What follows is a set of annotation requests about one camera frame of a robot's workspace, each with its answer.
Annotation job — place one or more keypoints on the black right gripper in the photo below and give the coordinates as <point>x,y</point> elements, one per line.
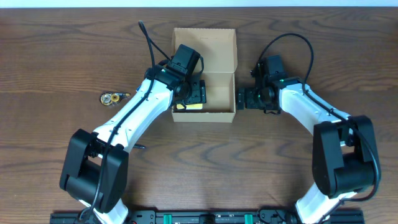
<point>241,99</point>

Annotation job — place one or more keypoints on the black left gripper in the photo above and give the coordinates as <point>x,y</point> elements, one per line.
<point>199,92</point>

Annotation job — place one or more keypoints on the yellow spiral notepad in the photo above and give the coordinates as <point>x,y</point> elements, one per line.
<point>189,107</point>

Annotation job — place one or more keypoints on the brown cardboard box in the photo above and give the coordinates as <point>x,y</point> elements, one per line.
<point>219,50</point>

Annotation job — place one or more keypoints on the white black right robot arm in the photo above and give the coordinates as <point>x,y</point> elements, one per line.
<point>345,161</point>

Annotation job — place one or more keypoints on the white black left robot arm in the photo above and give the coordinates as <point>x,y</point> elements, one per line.
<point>95,167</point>

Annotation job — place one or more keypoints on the black pen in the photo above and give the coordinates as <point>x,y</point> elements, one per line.
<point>139,146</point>

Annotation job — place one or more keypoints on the orange black correction tape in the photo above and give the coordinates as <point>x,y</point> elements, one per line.
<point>112,98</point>

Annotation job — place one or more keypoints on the black mounting rail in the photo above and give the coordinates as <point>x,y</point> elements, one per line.
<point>265,216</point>

